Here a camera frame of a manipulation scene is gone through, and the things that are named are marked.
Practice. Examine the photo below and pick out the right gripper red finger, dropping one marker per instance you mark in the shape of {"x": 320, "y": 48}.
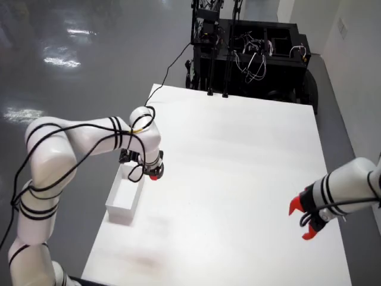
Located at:
{"x": 294, "y": 204}
{"x": 309, "y": 235}

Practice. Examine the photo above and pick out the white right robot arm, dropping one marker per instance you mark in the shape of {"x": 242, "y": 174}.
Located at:
{"x": 351, "y": 181}

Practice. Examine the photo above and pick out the black camera stand pole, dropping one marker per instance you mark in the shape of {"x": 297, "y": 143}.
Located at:
{"x": 212, "y": 68}
{"x": 228, "y": 68}

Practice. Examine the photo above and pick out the black equipment cart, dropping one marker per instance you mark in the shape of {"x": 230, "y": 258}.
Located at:
{"x": 282, "y": 74}

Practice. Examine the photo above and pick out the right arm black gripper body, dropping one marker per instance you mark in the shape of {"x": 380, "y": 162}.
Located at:
{"x": 309, "y": 199}

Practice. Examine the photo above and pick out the black electronics box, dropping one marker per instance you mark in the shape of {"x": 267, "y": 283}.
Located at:
{"x": 208, "y": 18}

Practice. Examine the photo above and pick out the white cardboard bin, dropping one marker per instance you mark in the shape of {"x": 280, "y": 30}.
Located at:
{"x": 125, "y": 193}

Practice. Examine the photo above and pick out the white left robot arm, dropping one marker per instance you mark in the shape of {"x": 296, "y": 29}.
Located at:
{"x": 50, "y": 155}

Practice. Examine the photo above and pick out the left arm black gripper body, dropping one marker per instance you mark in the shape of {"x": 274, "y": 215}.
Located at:
{"x": 154, "y": 170}

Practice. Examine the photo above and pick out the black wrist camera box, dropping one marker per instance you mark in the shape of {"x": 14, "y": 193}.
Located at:
{"x": 128, "y": 155}

